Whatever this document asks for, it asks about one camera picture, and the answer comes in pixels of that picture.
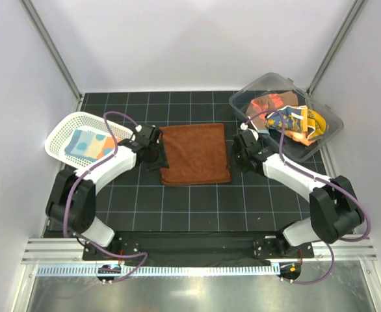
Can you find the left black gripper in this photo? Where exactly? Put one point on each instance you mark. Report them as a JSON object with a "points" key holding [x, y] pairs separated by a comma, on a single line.
{"points": [[161, 162]]}

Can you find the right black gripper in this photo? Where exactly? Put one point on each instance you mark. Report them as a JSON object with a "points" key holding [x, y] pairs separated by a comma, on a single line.
{"points": [[235, 151]]}

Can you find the blue polka dot towel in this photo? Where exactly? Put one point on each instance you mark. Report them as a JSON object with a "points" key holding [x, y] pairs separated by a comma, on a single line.
{"points": [[89, 146]]}

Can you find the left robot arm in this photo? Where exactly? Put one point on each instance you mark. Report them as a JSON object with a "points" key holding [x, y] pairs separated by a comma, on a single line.
{"points": [[73, 198]]}

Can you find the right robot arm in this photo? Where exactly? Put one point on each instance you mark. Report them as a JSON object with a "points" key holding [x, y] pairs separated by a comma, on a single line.
{"points": [[335, 212]]}

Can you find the pink brown towel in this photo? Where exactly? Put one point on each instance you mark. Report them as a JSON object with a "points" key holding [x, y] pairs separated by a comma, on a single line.
{"points": [[269, 102]]}

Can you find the clear plastic storage bin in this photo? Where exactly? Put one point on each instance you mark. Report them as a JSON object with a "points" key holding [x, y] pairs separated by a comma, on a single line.
{"points": [[273, 83]]}

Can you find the yellow blue patterned towel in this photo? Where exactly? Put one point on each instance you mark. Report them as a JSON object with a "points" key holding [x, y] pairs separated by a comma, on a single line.
{"points": [[301, 124]]}

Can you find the white perforated plastic basket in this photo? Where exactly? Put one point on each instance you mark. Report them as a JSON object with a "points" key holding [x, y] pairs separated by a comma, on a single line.
{"points": [[59, 138]]}

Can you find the white slotted cable duct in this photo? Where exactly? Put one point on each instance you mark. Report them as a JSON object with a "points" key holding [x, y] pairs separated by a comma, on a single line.
{"points": [[112, 270]]}

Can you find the right aluminium frame post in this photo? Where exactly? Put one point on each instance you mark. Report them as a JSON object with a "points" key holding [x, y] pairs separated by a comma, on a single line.
{"points": [[341, 35]]}

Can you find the aluminium frame post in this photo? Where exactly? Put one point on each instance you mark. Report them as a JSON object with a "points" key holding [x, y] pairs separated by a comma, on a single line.
{"points": [[341, 35], [45, 37]]}

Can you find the left aluminium frame post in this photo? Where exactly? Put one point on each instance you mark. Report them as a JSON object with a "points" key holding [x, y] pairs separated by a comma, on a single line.
{"points": [[45, 37]]}

